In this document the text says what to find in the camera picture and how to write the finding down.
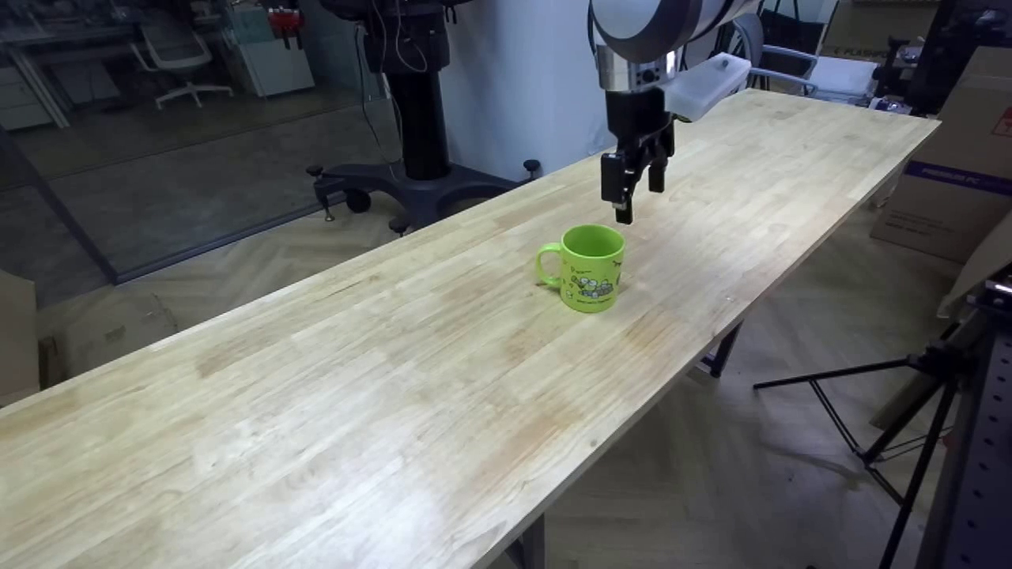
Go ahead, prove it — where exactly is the green printed mug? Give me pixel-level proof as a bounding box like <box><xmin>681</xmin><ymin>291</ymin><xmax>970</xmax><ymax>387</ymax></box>
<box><xmin>533</xmin><ymin>222</ymin><xmax>629</xmax><ymax>318</ymax></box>

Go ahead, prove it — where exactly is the white office chair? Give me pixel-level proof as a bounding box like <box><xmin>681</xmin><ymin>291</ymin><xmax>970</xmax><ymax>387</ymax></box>
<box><xmin>129</xmin><ymin>15</ymin><xmax>239</xmax><ymax>113</ymax></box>

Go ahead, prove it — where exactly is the black table leg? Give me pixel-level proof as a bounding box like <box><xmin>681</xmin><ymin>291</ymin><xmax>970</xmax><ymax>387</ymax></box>
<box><xmin>703</xmin><ymin>321</ymin><xmax>746</xmax><ymax>381</ymax></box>

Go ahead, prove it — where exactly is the small red object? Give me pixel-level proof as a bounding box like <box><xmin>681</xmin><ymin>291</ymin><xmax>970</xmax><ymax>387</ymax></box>
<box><xmin>262</xmin><ymin>3</ymin><xmax>307</xmax><ymax>42</ymax></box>

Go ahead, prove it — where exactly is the grey desk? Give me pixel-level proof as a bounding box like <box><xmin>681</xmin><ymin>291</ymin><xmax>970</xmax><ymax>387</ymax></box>
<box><xmin>0</xmin><ymin>19</ymin><xmax>140</xmax><ymax>136</ymax></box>

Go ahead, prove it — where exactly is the black camera tripod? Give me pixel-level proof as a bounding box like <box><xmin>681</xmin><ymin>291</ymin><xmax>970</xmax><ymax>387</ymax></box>
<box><xmin>754</xmin><ymin>313</ymin><xmax>985</xmax><ymax>569</ymax></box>

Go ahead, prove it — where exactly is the cardboard box with purple strip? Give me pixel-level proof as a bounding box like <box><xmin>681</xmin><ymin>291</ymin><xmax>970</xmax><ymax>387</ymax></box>
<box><xmin>871</xmin><ymin>45</ymin><xmax>1012</xmax><ymax>267</ymax></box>

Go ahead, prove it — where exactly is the beige box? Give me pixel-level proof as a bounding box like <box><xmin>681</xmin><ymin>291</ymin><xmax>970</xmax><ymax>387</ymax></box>
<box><xmin>0</xmin><ymin>267</ymin><xmax>45</xmax><ymax>408</ymax></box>

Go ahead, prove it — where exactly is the black wheeled pedestal stand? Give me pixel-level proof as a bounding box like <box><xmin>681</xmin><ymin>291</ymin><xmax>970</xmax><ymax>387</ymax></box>
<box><xmin>307</xmin><ymin>0</ymin><xmax>548</xmax><ymax>238</ymax></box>

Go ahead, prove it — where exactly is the black equipment stand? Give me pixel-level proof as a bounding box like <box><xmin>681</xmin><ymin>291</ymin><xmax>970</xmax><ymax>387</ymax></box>
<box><xmin>884</xmin><ymin>0</ymin><xmax>1012</xmax><ymax>117</ymax></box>

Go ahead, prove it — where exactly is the black perforated metal rack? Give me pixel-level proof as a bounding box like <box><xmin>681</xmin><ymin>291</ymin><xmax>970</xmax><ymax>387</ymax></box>
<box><xmin>915</xmin><ymin>267</ymin><xmax>1012</xmax><ymax>569</ymax></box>

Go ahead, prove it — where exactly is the white grey chair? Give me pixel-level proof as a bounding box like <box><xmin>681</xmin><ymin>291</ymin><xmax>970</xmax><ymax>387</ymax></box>
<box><xmin>736</xmin><ymin>11</ymin><xmax>884</xmax><ymax>107</ymax></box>

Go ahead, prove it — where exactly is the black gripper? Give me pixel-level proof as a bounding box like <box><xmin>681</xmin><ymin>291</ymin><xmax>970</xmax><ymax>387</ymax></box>
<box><xmin>598</xmin><ymin>87</ymin><xmax>681</xmax><ymax>228</ymax></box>

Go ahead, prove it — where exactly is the white cabinet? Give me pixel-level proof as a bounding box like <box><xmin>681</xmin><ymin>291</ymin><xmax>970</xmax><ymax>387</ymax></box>
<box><xmin>220</xmin><ymin>3</ymin><xmax>318</xmax><ymax>103</ymax></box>

